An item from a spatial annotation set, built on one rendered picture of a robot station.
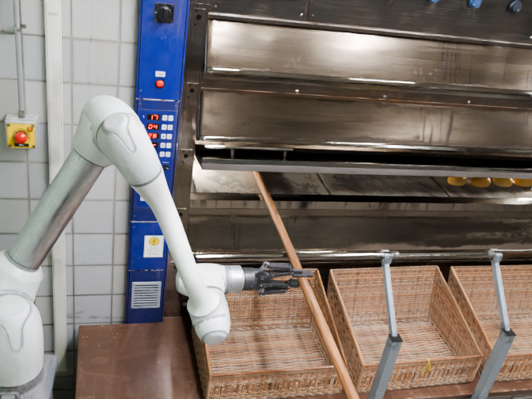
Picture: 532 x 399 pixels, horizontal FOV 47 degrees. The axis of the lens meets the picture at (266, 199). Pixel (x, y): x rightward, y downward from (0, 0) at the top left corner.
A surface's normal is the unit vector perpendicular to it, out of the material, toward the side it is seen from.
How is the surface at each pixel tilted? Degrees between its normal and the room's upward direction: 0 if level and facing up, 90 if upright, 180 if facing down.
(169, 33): 90
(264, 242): 70
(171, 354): 0
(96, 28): 90
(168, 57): 90
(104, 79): 90
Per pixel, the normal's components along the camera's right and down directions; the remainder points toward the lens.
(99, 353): 0.15, -0.86
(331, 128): 0.26, 0.18
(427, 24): 0.22, 0.50
